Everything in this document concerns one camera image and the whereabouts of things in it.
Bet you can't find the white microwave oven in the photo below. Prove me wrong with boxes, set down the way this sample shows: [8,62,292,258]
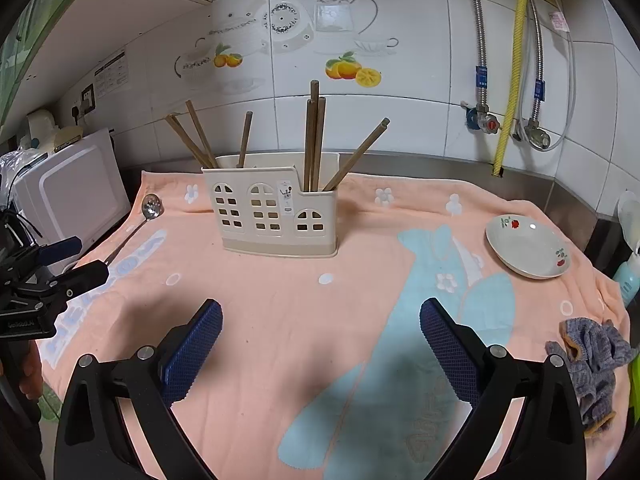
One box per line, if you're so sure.
[9,127,132,263]

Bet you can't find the clear plastic bag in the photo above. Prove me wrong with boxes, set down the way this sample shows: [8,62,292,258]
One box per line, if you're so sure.
[0,150,46,196]

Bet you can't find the grey knitted rag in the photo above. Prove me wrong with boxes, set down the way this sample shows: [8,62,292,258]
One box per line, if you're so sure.
[545,317,638,436]

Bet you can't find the bunch of wooden chopsticks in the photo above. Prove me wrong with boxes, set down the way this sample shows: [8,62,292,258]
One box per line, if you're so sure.
[165,79,327,194]

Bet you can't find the yellow gas hose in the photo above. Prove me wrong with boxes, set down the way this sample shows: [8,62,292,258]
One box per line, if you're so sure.
[492,0,530,178]

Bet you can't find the single wooden chopstick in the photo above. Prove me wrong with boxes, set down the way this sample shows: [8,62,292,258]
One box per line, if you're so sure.
[322,117,391,192]
[236,111,254,169]

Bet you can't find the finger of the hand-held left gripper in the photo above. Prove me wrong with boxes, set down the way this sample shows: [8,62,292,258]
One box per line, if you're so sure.
[42,261,110,301]
[30,236,84,267]

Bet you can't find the cream kitchen appliance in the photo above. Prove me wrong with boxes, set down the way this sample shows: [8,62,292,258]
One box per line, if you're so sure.
[25,108,83,153]

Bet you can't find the steel slotted spoon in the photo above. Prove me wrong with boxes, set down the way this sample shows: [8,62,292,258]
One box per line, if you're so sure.
[102,193,165,265]

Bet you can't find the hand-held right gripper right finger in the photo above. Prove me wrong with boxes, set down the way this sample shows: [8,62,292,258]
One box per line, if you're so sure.
[419,297,587,480]

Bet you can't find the braided metal hose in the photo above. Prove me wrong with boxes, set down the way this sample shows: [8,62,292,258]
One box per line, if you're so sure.
[527,0,547,126]
[462,0,490,111]

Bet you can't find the white plate with cherry print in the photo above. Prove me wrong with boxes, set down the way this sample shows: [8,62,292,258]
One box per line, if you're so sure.
[485,213,572,281]

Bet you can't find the teaware wall sticker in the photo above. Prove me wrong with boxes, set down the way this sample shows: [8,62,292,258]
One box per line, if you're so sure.
[174,0,401,96]

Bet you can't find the printed wall notice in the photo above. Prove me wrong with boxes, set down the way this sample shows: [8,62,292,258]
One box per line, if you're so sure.
[94,49,130,98]

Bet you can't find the light blue bottle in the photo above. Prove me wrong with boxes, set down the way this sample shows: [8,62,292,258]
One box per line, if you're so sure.
[611,252,640,308]

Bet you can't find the cream house-shaped utensil holder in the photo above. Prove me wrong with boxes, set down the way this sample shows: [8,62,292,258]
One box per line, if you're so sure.
[201,151,341,260]

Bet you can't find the orange printed towel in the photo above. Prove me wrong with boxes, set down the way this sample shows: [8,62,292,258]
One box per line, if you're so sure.
[37,170,631,480]

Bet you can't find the valve with red handle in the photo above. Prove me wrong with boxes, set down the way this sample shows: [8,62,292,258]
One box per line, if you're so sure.
[460,101,501,136]

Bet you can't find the green wall cabinet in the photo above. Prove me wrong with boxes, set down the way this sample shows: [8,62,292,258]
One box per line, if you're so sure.
[0,0,213,131]

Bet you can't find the orange fruit wall sticker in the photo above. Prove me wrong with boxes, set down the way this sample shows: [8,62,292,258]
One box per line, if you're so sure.
[212,42,244,69]
[325,51,383,88]

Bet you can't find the metal pipe valve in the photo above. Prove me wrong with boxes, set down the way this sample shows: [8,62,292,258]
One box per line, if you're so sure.
[511,117,552,151]

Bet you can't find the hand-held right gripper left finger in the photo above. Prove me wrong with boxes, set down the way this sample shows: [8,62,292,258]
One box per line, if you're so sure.
[54,298,224,480]

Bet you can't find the person's left hand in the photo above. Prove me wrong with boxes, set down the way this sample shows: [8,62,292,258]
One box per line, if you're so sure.
[16,345,45,402]

